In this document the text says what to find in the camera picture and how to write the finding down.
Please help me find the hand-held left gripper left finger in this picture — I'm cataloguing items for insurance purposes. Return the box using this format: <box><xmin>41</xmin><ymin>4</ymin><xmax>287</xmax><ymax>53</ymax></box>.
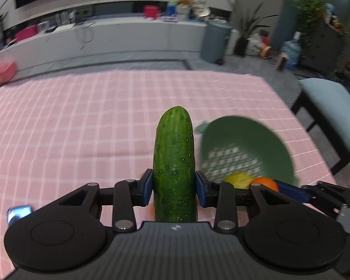
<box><xmin>38</xmin><ymin>168</ymin><xmax>154</xmax><ymax>233</ymax></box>

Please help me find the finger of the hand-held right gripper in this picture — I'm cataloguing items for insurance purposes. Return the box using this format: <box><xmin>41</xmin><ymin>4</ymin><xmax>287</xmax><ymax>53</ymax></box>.
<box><xmin>276</xmin><ymin>181</ymin><xmax>339</xmax><ymax>217</ymax></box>
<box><xmin>302</xmin><ymin>181</ymin><xmax>350</xmax><ymax>203</ymax></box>

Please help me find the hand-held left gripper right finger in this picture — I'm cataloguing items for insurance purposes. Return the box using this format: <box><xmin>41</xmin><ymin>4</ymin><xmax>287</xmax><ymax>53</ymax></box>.
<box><xmin>195</xmin><ymin>171</ymin><xmax>311</xmax><ymax>232</ymax></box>

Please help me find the large orange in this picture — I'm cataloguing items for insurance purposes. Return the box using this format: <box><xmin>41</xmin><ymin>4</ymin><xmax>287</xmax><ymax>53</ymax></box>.
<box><xmin>249</xmin><ymin>177</ymin><xmax>280</xmax><ymax>193</ymax></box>

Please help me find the green cucumber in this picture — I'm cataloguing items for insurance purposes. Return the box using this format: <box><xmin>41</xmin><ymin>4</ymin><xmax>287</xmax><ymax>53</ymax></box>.
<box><xmin>152</xmin><ymin>106</ymin><xmax>198</xmax><ymax>223</ymax></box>

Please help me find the green bowl with handles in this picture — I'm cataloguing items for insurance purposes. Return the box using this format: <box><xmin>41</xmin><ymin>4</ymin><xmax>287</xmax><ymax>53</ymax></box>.
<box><xmin>194</xmin><ymin>116</ymin><xmax>295</xmax><ymax>189</ymax></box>

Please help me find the yellow-green guava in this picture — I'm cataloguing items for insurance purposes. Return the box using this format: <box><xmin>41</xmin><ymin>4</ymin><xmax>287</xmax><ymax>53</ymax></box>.
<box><xmin>223</xmin><ymin>172</ymin><xmax>255</xmax><ymax>190</ymax></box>

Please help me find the bench with blue cushion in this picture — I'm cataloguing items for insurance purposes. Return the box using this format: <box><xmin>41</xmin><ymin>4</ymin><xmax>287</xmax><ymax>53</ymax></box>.
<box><xmin>292</xmin><ymin>78</ymin><xmax>350</xmax><ymax>176</ymax></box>

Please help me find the pink checked tablecloth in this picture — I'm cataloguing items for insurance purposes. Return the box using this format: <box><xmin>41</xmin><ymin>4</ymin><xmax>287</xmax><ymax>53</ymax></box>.
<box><xmin>0</xmin><ymin>70</ymin><xmax>337</xmax><ymax>279</ymax></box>

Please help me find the blue water bottle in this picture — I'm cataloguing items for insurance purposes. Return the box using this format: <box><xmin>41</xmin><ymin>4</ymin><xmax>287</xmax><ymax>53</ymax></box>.
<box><xmin>281</xmin><ymin>31</ymin><xmax>304</xmax><ymax>70</ymax></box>

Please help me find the dark grey cabinet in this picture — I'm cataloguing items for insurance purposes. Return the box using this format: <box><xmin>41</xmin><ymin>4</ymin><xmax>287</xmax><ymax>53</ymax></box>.
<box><xmin>302</xmin><ymin>20</ymin><xmax>350</xmax><ymax>76</ymax></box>

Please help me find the red and orange bag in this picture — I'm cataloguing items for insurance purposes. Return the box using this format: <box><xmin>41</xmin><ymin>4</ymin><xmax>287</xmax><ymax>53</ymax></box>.
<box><xmin>259</xmin><ymin>36</ymin><xmax>274</xmax><ymax>60</ymax></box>

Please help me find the white marble television cabinet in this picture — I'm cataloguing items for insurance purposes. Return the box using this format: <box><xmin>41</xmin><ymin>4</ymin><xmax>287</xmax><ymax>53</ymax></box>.
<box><xmin>0</xmin><ymin>16</ymin><xmax>208</xmax><ymax>75</ymax></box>

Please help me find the grey trash bin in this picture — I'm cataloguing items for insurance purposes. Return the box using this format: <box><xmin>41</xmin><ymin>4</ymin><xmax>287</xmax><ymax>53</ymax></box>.
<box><xmin>200</xmin><ymin>20</ymin><xmax>234</xmax><ymax>64</ymax></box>

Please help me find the white plastic bag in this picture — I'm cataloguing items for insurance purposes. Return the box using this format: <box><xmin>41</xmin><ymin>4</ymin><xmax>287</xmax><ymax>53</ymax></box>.
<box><xmin>246</xmin><ymin>33</ymin><xmax>264</xmax><ymax>56</ymax></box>

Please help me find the tall-leaved potted plant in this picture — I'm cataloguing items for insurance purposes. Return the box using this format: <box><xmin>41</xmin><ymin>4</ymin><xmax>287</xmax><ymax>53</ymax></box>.
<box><xmin>227</xmin><ymin>0</ymin><xmax>280</xmax><ymax>56</ymax></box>

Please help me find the trailing pothos plant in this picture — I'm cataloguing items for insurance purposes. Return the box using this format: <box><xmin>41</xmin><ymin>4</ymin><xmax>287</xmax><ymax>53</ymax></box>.
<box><xmin>293</xmin><ymin>0</ymin><xmax>333</xmax><ymax>47</ymax></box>

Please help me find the red box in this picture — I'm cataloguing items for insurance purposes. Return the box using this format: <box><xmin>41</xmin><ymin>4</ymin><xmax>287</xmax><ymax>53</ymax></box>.
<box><xmin>144</xmin><ymin>5</ymin><xmax>161</xmax><ymax>20</ymax></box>

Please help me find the pink tissue box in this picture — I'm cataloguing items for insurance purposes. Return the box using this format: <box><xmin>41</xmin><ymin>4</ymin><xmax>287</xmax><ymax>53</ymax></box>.
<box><xmin>0</xmin><ymin>60</ymin><xmax>17</xmax><ymax>86</ymax></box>

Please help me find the pink-red flat box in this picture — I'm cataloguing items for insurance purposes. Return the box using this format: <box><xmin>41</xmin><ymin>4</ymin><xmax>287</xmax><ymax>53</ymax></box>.
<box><xmin>14</xmin><ymin>25</ymin><xmax>38</xmax><ymax>42</ymax></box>

